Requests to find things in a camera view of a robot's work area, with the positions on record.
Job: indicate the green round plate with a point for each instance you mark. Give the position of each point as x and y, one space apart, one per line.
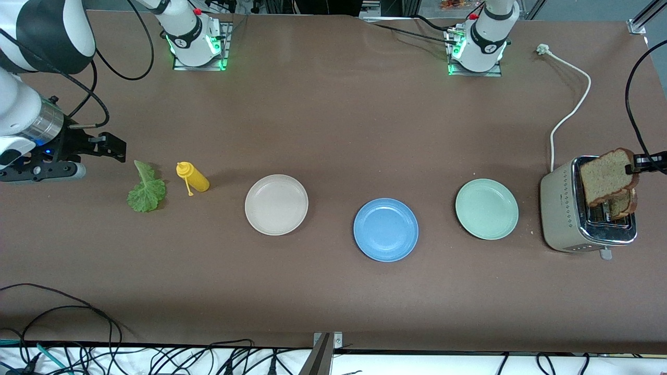
486 208

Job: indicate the blue round plate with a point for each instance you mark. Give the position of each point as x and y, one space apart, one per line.
385 229

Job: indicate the brown bread slice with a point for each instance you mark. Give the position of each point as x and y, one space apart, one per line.
622 205
604 174

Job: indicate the yellow squeeze bottle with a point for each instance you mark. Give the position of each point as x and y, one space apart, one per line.
198 179

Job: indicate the orange packet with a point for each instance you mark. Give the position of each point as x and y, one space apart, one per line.
458 4

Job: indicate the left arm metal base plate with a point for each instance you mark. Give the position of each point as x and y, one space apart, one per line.
495 73

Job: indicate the dark aluminium bar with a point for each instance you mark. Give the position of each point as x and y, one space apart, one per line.
318 362

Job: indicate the aluminium frame profile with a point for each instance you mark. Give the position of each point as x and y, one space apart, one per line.
638 25

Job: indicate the beige round plate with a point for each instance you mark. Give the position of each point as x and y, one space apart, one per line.
276 204

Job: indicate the grey metal bracket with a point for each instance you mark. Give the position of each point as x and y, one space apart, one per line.
337 341

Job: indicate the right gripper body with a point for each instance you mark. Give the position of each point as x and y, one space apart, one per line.
73 144

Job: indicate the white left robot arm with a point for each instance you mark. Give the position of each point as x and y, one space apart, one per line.
484 41

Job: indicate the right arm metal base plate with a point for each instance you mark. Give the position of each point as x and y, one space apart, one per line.
226 44

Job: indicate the green lettuce leaf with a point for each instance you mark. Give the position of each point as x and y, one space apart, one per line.
147 195

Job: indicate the beige chrome toaster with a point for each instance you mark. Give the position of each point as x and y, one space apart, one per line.
560 208

